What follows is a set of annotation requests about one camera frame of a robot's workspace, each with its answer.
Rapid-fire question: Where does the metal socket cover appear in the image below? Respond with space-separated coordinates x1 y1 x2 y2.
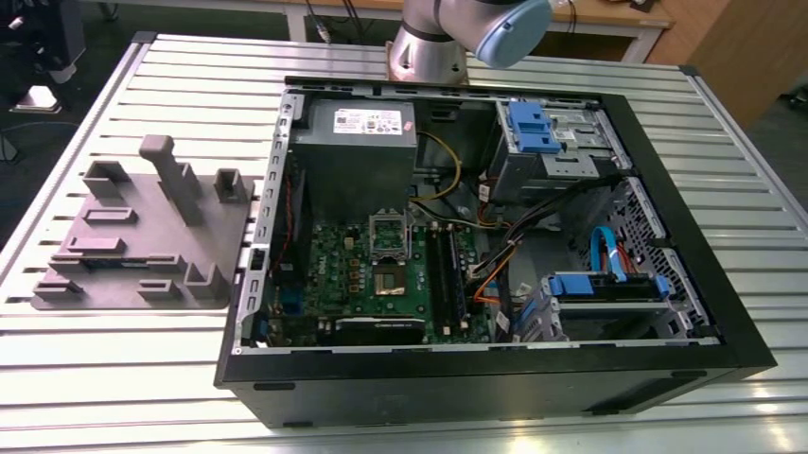
367 207 416 265

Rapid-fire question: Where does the black graphics card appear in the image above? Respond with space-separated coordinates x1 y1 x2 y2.
312 314 427 347

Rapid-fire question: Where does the blue flat wire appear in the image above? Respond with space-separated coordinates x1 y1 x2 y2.
588 225 634 286
510 283 543 342

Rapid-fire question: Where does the black PC case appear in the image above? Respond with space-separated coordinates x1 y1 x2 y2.
212 75 778 430

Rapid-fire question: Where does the grey power supply unit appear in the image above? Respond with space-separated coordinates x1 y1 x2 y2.
289 97 419 223

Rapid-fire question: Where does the metal disk cage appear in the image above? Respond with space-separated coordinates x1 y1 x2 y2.
539 271 722 344

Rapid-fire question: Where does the metal drive cage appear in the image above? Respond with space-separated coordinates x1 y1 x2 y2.
490 96 634 205

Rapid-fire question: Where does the white grey wire bundle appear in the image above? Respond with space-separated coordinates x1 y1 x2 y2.
412 201 506 229

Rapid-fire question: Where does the yellow wire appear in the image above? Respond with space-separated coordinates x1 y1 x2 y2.
407 130 464 204

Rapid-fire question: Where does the green motherboard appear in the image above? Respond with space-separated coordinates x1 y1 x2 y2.
267 219 495 346

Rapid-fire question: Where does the hard disk in blue carrier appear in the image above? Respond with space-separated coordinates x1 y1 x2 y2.
544 271 671 305

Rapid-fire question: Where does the black RAM slot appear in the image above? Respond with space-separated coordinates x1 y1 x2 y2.
430 223 450 334
438 223 458 332
423 223 443 334

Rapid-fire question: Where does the orange red wire bundle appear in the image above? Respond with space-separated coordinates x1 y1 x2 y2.
471 257 514 305
472 205 510 231

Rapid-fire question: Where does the wooden desk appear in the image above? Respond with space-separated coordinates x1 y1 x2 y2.
283 0 675 65

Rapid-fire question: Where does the blue board connector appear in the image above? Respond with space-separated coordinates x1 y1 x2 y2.
279 288 305 317

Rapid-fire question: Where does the blue plastic drive latch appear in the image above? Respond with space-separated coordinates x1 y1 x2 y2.
508 101 564 155

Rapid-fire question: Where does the wooden cabinet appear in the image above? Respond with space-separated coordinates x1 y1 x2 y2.
649 0 808 130

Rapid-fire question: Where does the grey parts rack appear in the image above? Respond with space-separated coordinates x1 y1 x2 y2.
29 134 265 312

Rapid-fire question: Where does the black cable bundle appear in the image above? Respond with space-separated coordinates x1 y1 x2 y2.
470 173 627 281

